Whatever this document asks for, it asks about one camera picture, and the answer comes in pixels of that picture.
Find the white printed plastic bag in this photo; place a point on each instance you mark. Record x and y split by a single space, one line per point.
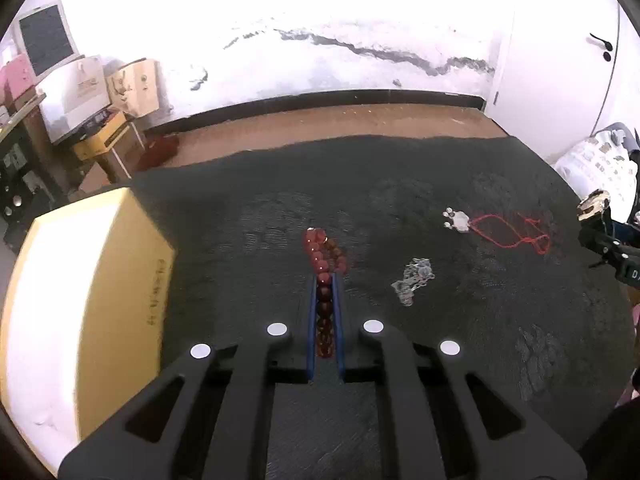
602 162

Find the pink box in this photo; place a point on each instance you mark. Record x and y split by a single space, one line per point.
16 77

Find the dark desk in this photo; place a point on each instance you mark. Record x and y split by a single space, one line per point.
26 160

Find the yellow flat box on stool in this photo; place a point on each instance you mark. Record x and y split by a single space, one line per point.
102 137

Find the white framed blackboard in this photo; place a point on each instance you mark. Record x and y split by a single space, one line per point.
44 37

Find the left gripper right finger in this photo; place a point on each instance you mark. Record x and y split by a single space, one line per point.
438 418

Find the black door handle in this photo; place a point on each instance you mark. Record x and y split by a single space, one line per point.
607 47

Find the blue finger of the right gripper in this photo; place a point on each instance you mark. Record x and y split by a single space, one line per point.
617 244

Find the black patterned table mat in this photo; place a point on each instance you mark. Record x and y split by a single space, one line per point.
464 239

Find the white paper shopping bag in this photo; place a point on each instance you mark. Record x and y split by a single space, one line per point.
74 93

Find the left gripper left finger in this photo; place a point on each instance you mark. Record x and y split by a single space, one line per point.
204 418

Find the red cloth on floor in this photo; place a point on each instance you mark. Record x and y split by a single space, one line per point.
158 151

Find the white door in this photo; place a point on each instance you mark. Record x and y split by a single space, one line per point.
551 79

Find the yellow open box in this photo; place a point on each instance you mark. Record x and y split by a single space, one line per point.
82 322

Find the beige paper gift bag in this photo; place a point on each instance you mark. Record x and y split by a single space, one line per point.
133 88

